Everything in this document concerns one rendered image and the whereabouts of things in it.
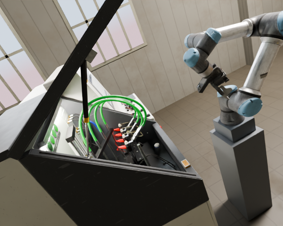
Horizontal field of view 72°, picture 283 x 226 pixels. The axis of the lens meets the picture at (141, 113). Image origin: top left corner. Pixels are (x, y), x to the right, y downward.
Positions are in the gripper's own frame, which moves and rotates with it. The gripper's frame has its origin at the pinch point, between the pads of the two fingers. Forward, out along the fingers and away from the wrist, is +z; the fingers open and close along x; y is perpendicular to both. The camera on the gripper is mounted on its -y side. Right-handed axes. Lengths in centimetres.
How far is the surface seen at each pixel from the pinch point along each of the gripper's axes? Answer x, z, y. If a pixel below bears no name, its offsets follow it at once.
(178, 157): -25.3, -4.7, -37.1
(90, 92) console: 26, -47, -65
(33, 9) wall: 214, -102, -136
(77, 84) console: 28, -57, -65
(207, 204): -50, 8, -35
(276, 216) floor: -51, 102, -32
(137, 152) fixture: -15, -15, -59
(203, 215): -54, 11, -41
